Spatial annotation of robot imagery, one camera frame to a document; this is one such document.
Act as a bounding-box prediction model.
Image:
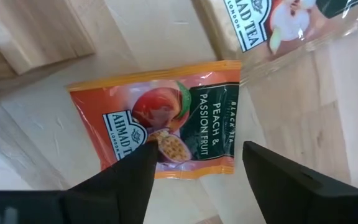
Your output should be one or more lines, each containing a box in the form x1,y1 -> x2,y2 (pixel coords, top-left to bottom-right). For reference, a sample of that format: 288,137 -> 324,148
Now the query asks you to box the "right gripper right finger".
242,140 -> 358,224

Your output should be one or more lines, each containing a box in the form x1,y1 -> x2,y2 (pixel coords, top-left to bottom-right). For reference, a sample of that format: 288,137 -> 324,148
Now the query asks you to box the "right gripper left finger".
0,140 -> 160,224

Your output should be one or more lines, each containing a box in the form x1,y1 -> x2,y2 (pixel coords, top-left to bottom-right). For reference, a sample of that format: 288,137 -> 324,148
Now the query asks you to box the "orange peach tea packet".
66,60 -> 242,180

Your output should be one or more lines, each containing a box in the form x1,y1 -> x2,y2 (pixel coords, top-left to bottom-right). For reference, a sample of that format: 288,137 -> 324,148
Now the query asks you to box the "beige apple tea packet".
193,0 -> 358,68

